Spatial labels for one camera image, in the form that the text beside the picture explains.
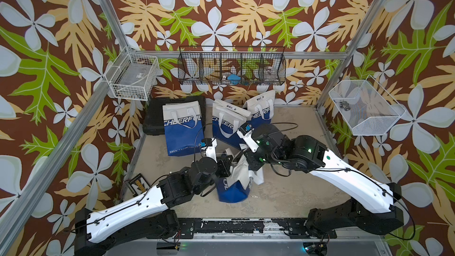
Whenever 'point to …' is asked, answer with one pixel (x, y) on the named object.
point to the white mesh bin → (368, 108)
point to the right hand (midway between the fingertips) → (241, 153)
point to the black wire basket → (231, 65)
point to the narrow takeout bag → (226, 119)
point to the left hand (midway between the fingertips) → (235, 157)
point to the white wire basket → (131, 76)
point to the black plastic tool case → (153, 122)
